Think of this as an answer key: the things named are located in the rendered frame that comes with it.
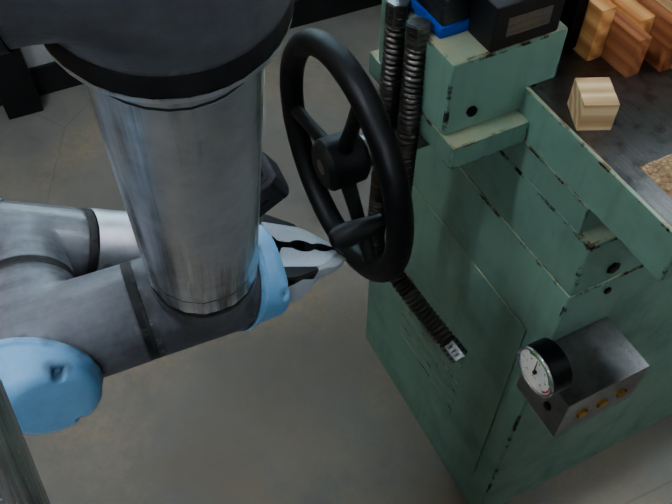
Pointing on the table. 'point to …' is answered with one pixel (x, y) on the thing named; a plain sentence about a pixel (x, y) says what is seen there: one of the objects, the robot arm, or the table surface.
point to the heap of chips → (660, 172)
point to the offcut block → (593, 103)
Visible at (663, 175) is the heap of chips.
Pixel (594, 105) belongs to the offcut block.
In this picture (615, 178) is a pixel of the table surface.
